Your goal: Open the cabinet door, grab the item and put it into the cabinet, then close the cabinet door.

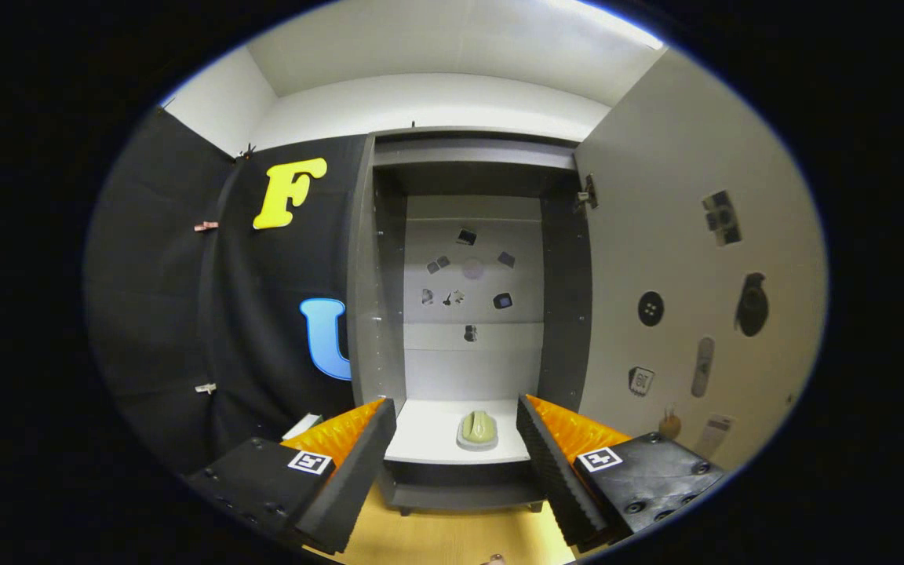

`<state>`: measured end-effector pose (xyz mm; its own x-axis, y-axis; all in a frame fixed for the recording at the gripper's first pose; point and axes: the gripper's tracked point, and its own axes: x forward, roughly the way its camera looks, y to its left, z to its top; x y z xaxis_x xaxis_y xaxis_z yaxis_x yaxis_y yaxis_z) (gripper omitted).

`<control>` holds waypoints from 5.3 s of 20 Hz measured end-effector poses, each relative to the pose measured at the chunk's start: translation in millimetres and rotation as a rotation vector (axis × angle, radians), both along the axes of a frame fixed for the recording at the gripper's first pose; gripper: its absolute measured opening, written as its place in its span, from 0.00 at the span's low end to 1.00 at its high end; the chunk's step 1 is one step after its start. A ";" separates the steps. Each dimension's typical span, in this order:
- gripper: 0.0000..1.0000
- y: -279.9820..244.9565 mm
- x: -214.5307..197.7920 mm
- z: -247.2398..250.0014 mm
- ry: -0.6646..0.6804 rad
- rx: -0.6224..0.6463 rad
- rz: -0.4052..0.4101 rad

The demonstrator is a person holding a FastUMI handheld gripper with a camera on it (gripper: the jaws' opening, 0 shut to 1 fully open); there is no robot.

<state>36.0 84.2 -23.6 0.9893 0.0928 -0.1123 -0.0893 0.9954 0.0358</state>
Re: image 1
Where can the beige cabinet door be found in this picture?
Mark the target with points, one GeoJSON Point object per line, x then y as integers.
{"type": "Point", "coordinates": [656, 235]}

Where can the pink clothes peg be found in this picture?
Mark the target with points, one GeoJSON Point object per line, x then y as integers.
{"type": "Point", "coordinates": [205, 227]}

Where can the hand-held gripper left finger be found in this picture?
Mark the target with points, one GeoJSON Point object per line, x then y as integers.
{"type": "Point", "coordinates": [354, 479]}

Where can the white cabinet shelf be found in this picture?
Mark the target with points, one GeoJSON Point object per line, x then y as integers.
{"type": "Point", "coordinates": [421, 431]}

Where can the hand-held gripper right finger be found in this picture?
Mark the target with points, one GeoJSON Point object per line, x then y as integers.
{"type": "Point", "coordinates": [554, 479]}

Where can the grey cabinet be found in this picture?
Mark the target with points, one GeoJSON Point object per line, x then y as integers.
{"type": "Point", "coordinates": [468, 377]}

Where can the green dish with grey rim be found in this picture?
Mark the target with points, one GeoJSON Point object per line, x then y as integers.
{"type": "Point", "coordinates": [477, 428]}

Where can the metal door hinge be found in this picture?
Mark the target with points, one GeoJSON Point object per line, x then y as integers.
{"type": "Point", "coordinates": [587, 195]}

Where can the green book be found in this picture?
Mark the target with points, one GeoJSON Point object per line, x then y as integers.
{"type": "Point", "coordinates": [301, 428]}

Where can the black backdrop cloth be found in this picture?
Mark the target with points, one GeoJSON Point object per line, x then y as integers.
{"type": "Point", "coordinates": [154, 314]}

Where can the ceiling light panel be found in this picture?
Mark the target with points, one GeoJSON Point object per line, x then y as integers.
{"type": "Point", "coordinates": [617, 22]}

